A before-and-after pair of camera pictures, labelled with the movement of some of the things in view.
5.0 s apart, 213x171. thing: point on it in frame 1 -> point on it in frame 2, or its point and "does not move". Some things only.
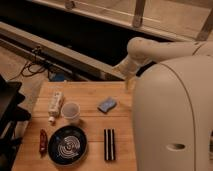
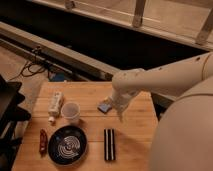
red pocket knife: x=43 y=142 does not move
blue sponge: x=108 y=104 does not move
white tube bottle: x=54 y=106 does not move
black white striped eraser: x=109 y=144 does not move
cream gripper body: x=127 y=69 -> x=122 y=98
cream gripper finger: x=128 y=83 -> x=120 y=114
